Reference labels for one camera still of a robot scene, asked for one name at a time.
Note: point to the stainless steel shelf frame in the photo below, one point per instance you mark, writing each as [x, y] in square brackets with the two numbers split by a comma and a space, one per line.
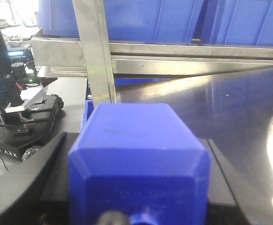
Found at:
[93, 56]

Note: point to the blue bin upper left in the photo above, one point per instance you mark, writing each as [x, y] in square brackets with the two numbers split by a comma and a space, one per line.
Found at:
[150, 21]

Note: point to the blue block part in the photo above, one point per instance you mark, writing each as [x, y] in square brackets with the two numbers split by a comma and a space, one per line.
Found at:
[141, 160]

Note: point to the blue bin upper right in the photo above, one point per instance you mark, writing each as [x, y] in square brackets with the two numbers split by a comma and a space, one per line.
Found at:
[237, 22]

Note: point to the blue bin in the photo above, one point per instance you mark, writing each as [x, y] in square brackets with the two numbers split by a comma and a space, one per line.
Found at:
[150, 21]
[237, 22]

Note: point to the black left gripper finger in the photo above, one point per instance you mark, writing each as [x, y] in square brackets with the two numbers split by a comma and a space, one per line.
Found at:
[25, 182]

